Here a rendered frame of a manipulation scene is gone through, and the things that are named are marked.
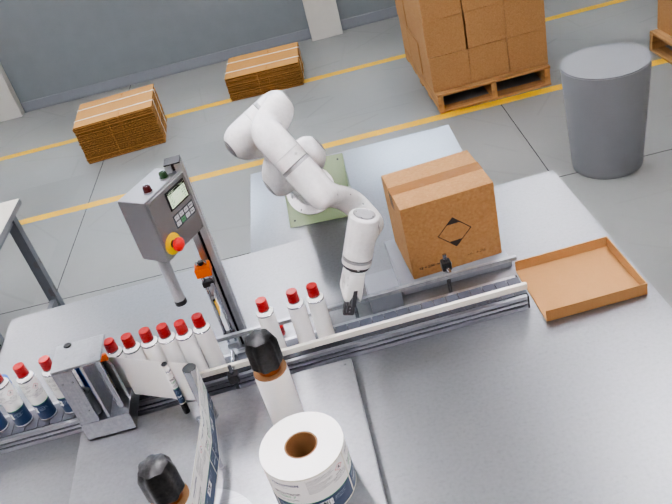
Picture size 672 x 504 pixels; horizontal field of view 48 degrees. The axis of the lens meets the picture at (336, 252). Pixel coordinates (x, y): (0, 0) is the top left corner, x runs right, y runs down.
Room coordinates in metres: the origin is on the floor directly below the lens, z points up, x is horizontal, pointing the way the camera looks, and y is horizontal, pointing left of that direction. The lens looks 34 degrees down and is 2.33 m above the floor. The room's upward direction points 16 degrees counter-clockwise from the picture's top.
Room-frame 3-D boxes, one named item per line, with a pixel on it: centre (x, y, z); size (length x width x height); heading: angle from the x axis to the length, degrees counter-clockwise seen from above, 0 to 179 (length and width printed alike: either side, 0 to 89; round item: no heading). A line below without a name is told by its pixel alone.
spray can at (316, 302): (1.72, 0.09, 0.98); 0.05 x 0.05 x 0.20
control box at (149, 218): (1.81, 0.42, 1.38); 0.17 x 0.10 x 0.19; 145
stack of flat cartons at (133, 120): (5.87, 1.40, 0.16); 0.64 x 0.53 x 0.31; 91
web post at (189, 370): (1.53, 0.46, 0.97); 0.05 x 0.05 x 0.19
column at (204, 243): (1.87, 0.36, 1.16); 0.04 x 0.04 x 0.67; 0
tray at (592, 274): (1.72, -0.68, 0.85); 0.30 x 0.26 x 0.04; 90
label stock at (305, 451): (1.21, 0.20, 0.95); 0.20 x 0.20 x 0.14
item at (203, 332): (1.72, 0.43, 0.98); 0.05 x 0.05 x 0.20
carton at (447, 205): (2.05, -0.36, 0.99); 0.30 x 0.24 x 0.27; 92
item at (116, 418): (1.63, 0.74, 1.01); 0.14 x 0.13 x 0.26; 90
